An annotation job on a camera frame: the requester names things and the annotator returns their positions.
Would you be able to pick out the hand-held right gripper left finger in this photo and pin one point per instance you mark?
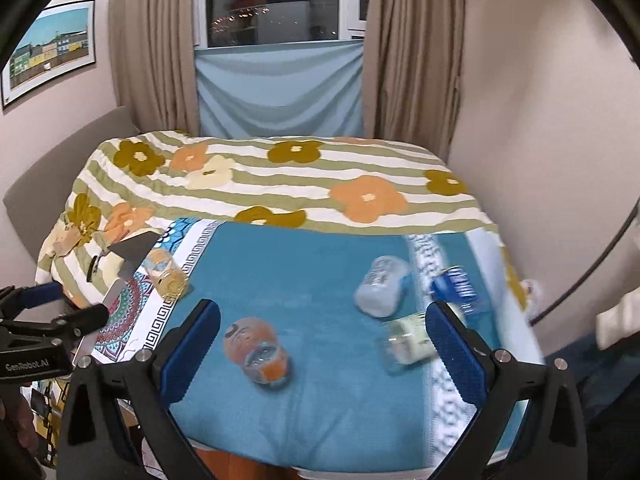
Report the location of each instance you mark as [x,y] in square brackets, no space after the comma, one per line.
[192,355]

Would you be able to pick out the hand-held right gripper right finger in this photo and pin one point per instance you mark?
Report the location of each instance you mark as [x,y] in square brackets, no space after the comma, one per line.
[455,355]

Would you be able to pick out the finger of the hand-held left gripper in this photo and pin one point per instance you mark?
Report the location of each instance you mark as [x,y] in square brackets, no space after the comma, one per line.
[82,319]
[37,294]

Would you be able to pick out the orange drink bottle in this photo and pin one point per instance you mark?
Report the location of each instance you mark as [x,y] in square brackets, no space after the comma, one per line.
[245,340]

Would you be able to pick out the pale yellow drink bottle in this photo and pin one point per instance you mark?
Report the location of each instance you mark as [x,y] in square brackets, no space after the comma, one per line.
[407,341]

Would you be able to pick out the small black object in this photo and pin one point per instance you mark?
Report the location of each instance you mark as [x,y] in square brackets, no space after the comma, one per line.
[93,268]

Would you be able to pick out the blue label water bottle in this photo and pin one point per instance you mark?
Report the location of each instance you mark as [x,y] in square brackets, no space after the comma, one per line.
[457,286]

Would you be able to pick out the small amber bottle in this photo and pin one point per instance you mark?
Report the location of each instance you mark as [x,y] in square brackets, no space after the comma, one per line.
[167,275]

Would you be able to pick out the white label plastic bottle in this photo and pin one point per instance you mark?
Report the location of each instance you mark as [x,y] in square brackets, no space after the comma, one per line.
[382,285]

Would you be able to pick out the blue patterned cloth mat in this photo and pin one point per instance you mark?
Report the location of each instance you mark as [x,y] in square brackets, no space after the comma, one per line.
[310,280]

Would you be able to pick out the dark blue cloth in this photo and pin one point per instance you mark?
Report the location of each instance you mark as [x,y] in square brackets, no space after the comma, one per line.
[605,400]

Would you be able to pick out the white cloth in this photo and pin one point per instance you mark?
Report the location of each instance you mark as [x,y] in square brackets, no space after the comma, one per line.
[620,322]

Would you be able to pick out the striped floral blanket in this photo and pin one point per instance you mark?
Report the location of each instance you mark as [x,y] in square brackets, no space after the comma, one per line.
[280,180]

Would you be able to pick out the beige curtain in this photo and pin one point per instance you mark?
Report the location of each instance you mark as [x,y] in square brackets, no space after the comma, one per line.
[415,55]
[150,45]

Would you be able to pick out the light blue cloth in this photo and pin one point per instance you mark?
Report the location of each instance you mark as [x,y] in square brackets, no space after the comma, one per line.
[280,90]

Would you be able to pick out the window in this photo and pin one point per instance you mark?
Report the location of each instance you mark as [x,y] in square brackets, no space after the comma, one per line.
[275,0]

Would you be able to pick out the wall poster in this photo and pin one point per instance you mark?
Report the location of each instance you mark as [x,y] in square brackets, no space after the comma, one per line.
[50,50]

